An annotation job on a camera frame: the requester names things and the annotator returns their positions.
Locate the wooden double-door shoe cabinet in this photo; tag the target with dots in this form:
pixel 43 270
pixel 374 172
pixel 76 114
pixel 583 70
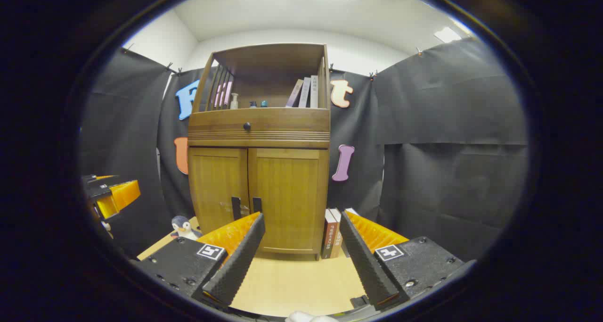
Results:
pixel 264 58

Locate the blue book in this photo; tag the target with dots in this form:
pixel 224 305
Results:
pixel 351 211

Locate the penguin plush toy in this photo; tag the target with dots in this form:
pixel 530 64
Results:
pixel 181 227

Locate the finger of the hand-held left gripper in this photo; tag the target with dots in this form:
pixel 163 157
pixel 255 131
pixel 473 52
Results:
pixel 125 194
pixel 96 179

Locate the black backdrop cloth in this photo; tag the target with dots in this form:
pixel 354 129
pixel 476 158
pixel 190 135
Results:
pixel 447 124

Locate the brown book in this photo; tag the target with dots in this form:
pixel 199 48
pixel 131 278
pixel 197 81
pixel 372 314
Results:
pixel 328 235

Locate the white book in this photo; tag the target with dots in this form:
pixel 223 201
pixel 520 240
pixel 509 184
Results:
pixel 314 91

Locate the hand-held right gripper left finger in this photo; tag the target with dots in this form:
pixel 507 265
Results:
pixel 235 265

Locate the ceiling light panel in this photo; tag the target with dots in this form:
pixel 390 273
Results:
pixel 447 34

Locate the wooden cabinet drawer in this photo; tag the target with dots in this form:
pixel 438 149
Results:
pixel 282 124

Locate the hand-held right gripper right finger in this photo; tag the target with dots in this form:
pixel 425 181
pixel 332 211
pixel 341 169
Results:
pixel 370 265

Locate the grey book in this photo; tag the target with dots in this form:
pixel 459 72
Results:
pixel 305 92

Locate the tan book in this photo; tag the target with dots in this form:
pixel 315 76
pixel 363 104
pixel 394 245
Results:
pixel 337 232

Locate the wooden shoe cabinet door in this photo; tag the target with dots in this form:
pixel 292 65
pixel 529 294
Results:
pixel 292 190
pixel 216 180

